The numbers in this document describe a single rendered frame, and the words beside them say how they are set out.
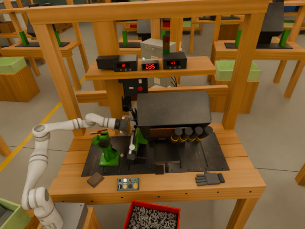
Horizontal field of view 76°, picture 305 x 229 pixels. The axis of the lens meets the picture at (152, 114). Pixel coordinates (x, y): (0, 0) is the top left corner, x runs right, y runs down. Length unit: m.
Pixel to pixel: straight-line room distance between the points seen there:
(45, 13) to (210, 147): 1.51
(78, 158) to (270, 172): 2.27
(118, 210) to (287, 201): 1.85
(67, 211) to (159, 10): 1.36
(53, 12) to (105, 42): 0.35
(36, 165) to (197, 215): 1.70
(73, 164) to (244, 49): 1.55
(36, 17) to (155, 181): 1.32
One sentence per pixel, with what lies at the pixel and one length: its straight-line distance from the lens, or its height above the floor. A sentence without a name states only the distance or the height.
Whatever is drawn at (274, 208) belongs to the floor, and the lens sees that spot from 2.66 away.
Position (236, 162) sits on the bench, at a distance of 1.69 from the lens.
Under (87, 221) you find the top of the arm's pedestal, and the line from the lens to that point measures 1.47.
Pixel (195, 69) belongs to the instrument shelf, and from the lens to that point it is 1.41.
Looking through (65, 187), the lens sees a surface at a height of 0.90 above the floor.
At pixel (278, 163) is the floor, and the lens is 3.11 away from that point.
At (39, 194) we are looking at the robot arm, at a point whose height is 1.27.
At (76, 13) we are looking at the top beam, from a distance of 1.45.
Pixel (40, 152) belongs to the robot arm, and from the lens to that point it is 1.30.
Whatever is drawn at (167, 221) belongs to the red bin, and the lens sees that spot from 1.35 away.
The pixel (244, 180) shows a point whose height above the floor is 0.90.
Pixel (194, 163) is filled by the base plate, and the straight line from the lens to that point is 1.58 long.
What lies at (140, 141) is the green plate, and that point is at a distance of 1.40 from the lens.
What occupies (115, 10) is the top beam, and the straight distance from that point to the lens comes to 1.40.
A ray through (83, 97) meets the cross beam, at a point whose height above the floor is 1.24.
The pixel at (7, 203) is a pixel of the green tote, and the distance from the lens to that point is 1.65.
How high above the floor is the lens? 2.11
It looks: 37 degrees down
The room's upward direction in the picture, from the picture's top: 3 degrees counter-clockwise
